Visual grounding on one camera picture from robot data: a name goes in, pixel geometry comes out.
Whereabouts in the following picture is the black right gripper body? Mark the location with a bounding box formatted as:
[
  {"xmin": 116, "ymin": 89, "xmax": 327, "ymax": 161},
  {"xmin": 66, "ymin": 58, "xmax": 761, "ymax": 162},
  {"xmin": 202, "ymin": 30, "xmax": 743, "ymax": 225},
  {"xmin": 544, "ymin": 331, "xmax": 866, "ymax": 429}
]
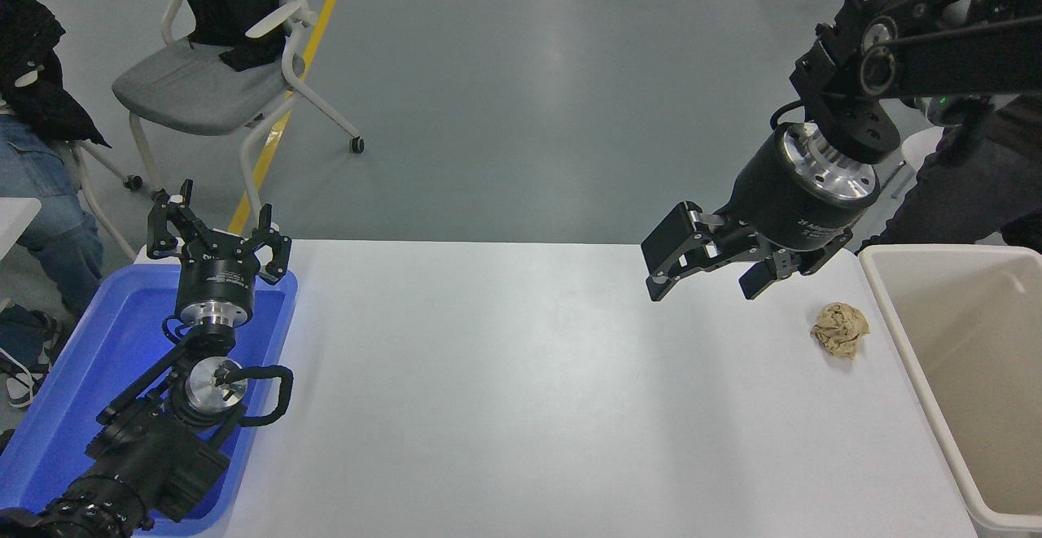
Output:
[{"xmin": 723, "ymin": 133, "xmax": 864, "ymax": 274}]

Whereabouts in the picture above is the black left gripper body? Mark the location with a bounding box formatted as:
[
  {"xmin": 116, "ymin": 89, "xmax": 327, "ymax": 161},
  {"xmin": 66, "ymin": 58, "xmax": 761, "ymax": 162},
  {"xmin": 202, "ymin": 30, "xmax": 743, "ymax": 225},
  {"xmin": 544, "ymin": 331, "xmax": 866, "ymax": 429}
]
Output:
[{"xmin": 177, "ymin": 230, "xmax": 260, "ymax": 313}]

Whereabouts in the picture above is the tan paper ball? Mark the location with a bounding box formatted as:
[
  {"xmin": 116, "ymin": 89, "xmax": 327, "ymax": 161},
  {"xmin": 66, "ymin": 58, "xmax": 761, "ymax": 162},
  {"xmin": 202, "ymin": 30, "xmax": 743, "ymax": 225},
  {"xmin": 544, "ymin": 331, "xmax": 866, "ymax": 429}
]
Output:
[{"xmin": 810, "ymin": 302, "xmax": 870, "ymax": 361}]

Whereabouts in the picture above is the seated person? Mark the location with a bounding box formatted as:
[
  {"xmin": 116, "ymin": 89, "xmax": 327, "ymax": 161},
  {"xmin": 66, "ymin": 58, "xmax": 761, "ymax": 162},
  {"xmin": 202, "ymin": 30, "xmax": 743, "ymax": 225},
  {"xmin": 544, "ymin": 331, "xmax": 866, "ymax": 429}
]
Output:
[{"xmin": 0, "ymin": 0, "xmax": 111, "ymax": 319}]

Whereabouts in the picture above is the grey white-framed chair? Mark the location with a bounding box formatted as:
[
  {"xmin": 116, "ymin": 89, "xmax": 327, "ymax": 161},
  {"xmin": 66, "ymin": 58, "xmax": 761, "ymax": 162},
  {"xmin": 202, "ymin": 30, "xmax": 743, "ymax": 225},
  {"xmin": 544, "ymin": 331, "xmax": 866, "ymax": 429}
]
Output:
[{"xmin": 107, "ymin": 0, "xmax": 365, "ymax": 234}]

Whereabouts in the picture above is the white side table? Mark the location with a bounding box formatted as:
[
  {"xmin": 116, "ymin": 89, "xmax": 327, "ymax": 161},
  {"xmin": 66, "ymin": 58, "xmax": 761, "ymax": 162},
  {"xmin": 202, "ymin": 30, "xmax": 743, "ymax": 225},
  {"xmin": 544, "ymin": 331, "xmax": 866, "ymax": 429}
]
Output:
[{"xmin": 0, "ymin": 196, "xmax": 42, "ymax": 260}]

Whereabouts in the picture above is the blue plastic tray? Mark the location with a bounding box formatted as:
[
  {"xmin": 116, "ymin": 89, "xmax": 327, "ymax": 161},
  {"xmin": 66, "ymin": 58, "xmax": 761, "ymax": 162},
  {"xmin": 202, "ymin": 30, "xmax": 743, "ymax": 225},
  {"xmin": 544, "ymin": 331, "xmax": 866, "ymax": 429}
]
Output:
[{"xmin": 0, "ymin": 264, "xmax": 299, "ymax": 537}]

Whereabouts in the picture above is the dark white-soled shoe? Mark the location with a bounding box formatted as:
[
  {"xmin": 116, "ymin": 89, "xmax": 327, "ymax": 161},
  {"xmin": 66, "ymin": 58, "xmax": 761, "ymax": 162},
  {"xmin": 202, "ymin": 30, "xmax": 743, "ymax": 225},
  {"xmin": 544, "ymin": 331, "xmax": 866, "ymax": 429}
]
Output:
[{"xmin": 0, "ymin": 308, "xmax": 62, "ymax": 409}]

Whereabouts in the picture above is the large pale bin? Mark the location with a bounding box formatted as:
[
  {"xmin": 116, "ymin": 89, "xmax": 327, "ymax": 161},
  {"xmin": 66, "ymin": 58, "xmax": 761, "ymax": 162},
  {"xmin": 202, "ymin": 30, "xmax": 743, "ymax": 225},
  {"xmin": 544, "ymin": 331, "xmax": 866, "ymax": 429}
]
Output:
[{"xmin": 859, "ymin": 243, "xmax": 1042, "ymax": 538}]

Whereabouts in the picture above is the black garment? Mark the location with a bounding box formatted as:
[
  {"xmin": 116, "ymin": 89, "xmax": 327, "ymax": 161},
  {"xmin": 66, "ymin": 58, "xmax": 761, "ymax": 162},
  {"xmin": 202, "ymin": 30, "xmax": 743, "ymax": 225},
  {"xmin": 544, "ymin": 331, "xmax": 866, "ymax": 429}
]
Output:
[{"xmin": 173, "ymin": 0, "xmax": 306, "ymax": 72}]

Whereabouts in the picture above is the white chair frame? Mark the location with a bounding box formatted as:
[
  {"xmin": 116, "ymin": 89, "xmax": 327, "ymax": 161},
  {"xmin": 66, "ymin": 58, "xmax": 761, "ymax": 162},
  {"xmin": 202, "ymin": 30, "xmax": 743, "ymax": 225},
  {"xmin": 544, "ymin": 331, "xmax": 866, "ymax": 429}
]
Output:
[{"xmin": 61, "ymin": 139, "xmax": 143, "ymax": 262}]

